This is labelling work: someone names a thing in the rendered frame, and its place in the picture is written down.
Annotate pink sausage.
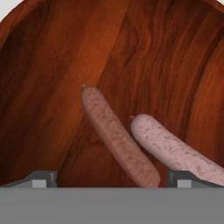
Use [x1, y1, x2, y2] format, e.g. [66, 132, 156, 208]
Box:
[129, 113, 224, 186]
[80, 84, 162, 188]

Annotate brown wooden bowl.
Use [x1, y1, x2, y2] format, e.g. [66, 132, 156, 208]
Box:
[0, 0, 224, 188]

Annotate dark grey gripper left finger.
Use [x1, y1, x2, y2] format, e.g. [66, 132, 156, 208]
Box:
[0, 171, 58, 188]

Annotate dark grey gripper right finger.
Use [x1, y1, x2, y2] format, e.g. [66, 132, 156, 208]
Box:
[167, 170, 224, 188]

